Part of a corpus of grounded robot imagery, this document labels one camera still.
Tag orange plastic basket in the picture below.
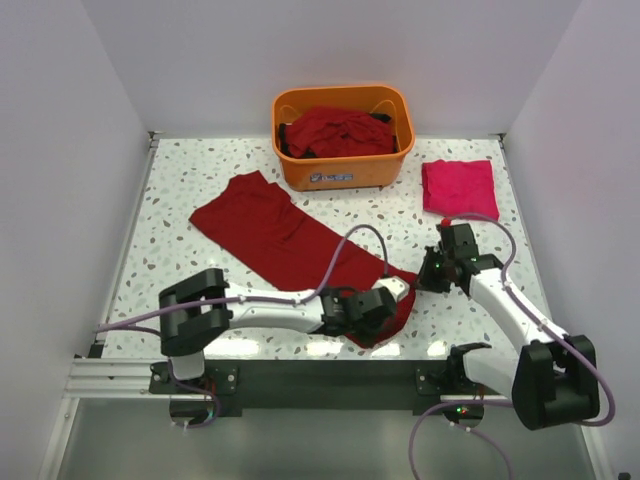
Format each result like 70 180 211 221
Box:
272 85 415 191

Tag aluminium frame rail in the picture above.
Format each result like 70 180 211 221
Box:
64 359 504 400

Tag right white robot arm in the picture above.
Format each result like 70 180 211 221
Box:
416 220 600 430

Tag folded pink t shirt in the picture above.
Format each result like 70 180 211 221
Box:
421 160 500 220

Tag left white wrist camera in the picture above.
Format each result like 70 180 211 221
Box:
373 276 410 303

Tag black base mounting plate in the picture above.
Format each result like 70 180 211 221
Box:
149 360 494 421

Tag dark red t shirt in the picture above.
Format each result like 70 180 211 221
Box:
189 171 416 348

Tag red t shirts in basket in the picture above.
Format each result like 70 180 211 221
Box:
277 107 398 159

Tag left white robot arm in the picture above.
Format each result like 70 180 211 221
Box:
158 268 409 382

